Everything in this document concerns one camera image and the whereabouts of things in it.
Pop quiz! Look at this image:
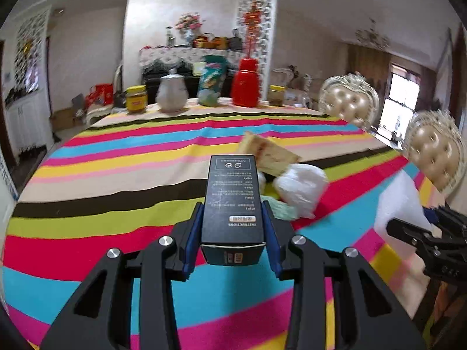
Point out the white foam sheet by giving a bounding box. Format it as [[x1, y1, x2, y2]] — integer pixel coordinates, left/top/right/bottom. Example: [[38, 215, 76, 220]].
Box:
[[273, 163, 329, 220]]

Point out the black cardboard box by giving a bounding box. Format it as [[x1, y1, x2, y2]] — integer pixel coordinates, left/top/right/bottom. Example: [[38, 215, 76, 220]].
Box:
[[200, 155, 266, 267]]

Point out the white ceramic pot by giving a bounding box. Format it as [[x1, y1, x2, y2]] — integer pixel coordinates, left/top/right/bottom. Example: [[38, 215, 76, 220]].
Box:
[[156, 69, 189, 113]]

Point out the white lace cloth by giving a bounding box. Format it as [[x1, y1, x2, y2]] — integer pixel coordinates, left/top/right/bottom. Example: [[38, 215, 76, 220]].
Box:
[[139, 47, 243, 71]]

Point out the flower vase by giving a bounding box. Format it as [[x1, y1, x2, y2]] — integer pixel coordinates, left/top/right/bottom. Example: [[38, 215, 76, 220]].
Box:
[[175, 13, 203, 47]]

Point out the tan cardboard packet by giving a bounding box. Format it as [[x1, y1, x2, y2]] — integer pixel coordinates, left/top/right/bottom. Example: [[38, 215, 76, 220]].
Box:
[[238, 131, 303, 177]]

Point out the ornate white sofa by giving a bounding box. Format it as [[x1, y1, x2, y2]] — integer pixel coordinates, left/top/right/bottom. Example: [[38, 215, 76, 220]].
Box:
[[270, 66, 322, 106]]

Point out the striped colourful tablecloth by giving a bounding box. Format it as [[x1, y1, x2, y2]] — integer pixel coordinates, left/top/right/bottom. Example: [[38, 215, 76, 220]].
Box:
[[0, 104, 446, 350]]

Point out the window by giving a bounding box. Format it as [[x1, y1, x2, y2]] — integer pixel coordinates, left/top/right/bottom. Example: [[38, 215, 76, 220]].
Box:
[[377, 64, 426, 141]]

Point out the brown cardboard box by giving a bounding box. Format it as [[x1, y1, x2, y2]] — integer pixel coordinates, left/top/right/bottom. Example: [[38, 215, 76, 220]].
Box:
[[49, 107, 79, 130]]

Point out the red thermos jug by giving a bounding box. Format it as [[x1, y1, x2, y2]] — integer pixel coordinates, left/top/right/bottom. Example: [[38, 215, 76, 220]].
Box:
[[231, 57, 263, 108]]

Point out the teal snack bag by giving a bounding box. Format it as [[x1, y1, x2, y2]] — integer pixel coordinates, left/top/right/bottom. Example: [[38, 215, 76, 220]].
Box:
[[198, 55, 229, 107]]

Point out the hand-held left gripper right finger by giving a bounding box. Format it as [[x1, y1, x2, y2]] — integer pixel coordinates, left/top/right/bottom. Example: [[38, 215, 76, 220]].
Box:
[[262, 200, 426, 350]]

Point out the white lattice screen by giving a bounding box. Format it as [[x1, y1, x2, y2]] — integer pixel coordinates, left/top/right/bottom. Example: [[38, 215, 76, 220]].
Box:
[[233, 0, 280, 88]]

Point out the red gift box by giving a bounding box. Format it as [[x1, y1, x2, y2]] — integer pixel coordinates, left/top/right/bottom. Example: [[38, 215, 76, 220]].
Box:
[[86, 84, 114, 108]]

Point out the small yellow lid jar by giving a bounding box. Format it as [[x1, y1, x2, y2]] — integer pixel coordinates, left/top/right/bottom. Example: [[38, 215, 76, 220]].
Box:
[[269, 85, 287, 107]]

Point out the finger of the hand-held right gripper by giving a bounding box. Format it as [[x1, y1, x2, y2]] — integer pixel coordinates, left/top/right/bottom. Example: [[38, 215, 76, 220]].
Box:
[[387, 218, 439, 251], [423, 206, 467, 229]]

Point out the pale green crumpled paper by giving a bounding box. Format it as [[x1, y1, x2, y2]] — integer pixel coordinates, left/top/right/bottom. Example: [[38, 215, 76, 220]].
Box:
[[262, 195, 298, 221]]

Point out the red knot decoration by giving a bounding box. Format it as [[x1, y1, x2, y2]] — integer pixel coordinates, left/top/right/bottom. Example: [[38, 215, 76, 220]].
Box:
[[244, 2, 262, 59]]

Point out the dark sideboard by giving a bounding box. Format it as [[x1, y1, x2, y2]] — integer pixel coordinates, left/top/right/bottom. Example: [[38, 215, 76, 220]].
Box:
[[142, 67, 241, 95]]

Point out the chandelier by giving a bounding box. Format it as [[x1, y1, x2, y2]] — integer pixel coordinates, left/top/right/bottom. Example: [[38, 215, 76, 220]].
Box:
[[356, 18, 390, 50]]

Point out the white lattice wall panel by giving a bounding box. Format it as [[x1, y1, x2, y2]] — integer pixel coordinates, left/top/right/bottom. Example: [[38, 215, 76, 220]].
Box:
[[15, 7, 52, 95]]

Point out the ornate gold padded chair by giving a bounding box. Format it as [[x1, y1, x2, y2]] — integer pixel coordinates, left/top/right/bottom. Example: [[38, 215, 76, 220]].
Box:
[[403, 109, 467, 194], [317, 73, 380, 132]]

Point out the white cabinet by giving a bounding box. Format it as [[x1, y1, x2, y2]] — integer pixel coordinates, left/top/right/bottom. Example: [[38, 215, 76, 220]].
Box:
[[4, 93, 53, 157]]

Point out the yellow label jar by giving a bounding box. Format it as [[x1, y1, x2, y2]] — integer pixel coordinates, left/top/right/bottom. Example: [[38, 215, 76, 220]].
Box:
[[126, 85, 148, 113]]

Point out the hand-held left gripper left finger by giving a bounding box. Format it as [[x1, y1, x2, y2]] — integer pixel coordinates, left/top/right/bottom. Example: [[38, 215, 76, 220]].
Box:
[[40, 201, 205, 350]]

